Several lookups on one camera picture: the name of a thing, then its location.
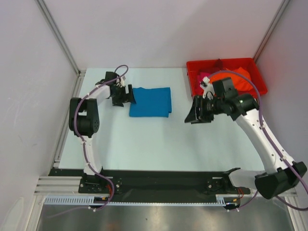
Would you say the aluminium frame post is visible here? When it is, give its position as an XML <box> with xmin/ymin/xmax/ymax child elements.
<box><xmin>253</xmin><ymin>0</ymin><xmax>292</xmax><ymax>63</ymax></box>
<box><xmin>35</xmin><ymin>0</ymin><xmax>80</xmax><ymax>76</ymax></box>

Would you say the aluminium side rail left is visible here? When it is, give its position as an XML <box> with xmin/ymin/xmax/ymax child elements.
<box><xmin>33</xmin><ymin>70</ymin><xmax>87</xmax><ymax>195</ymax></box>

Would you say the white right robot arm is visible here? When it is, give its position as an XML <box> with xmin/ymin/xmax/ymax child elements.
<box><xmin>184</xmin><ymin>77</ymin><xmax>308</xmax><ymax>199</ymax></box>

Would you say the white slotted cable duct right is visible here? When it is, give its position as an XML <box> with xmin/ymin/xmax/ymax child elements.
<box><xmin>216</xmin><ymin>194</ymin><xmax>253</xmax><ymax>205</ymax></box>

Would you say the aluminium frame post left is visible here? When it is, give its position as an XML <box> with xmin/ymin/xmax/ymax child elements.
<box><xmin>35</xmin><ymin>0</ymin><xmax>80</xmax><ymax>76</ymax></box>

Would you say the white slotted cable duct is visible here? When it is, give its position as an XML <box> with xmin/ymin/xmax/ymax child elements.
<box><xmin>44</xmin><ymin>195</ymin><xmax>109</xmax><ymax>206</ymax></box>
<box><xmin>216</xmin><ymin>194</ymin><xmax>253</xmax><ymax>205</ymax></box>

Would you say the dark red t-shirt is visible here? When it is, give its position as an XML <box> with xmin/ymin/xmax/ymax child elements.
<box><xmin>212</xmin><ymin>59</ymin><xmax>224</xmax><ymax>72</ymax></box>

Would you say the blue polo t-shirt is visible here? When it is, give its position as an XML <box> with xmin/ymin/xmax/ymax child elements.
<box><xmin>129</xmin><ymin>87</ymin><xmax>172</xmax><ymax>117</ymax></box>

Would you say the aluminium frame post right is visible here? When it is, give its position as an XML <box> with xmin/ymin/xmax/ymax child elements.
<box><xmin>253</xmin><ymin>0</ymin><xmax>292</xmax><ymax>63</ymax></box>

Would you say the white slotted cable duct left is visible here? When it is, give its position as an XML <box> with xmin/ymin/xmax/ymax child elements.
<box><xmin>44</xmin><ymin>195</ymin><xmax>109</xmax><ymax>206</ymax></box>

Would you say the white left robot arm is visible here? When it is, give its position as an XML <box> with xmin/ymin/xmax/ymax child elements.
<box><xmin>68</xmin><ymin>70</ymin><xmax>136</xmax><ymax>193</ymax></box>

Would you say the red plastic bin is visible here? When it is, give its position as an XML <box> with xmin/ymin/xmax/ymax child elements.
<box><xmin>186</xmin><ymin>58</ymin><xmax>268</xmax><ymax>96</ymax></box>

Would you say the pink t-shirt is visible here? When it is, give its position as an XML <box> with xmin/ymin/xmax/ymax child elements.
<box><xmin>195</xmin><ymin>72</ymin><xmax>210</xmax><ymax>95</ymax></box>

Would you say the orange t-shirt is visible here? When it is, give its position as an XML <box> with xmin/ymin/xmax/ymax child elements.
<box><xmin>210</xmin><ymin>67</ymin><xmax>253</xmax><ymax>91</ymax></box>

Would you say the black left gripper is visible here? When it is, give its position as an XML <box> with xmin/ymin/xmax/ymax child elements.
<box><xmin>111</xmin><ymin>84</ymin><xmax>136</xmax><ymax>107</ymax></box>

